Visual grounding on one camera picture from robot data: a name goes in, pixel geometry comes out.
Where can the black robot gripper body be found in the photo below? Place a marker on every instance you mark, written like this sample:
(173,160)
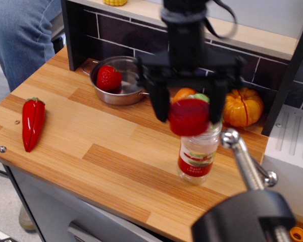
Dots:
(188,62)

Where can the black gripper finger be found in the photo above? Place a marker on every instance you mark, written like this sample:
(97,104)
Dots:
(160,100)
(217,101)

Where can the red plastic jar cap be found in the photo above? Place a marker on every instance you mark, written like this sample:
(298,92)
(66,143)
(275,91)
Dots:
(189,117)

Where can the clear basil spice jar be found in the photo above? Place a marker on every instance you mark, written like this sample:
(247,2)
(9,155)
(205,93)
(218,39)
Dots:
(197,154)

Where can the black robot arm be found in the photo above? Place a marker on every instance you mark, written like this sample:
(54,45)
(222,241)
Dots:
(187,8)

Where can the green toy cabbage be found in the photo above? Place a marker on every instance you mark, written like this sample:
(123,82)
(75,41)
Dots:
(199,96)

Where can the orange toy carrot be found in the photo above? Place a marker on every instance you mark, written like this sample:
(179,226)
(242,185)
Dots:
(182,93)

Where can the orange toy pumpkin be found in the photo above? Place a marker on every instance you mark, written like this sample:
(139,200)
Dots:
(243,107)

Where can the small steel pot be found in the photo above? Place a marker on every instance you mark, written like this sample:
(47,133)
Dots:
(128,92)

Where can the red toy strawberry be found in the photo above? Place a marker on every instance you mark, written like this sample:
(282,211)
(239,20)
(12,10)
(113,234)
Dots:
(108,78)

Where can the yellow toy corn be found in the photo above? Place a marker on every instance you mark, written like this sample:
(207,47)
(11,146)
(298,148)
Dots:
(115,3)

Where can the dark shelf side panel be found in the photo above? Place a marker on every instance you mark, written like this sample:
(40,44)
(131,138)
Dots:
(73,17)

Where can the red toy chili pepper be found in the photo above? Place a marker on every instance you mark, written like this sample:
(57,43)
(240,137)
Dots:
(33,115)

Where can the black metal clamp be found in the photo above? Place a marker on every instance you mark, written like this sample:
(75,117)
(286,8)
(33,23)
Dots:
(255,215)

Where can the person leg in jeans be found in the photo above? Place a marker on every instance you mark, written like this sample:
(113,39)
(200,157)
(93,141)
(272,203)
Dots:
(25,37)

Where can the beige shoe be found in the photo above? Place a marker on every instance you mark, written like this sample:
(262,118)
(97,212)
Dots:
(25,221)

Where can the black vertical post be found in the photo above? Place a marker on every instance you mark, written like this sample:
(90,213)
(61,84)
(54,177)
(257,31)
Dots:
(284,88)

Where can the grey drawer handle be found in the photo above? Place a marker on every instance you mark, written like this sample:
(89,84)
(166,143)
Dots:
(77,233)

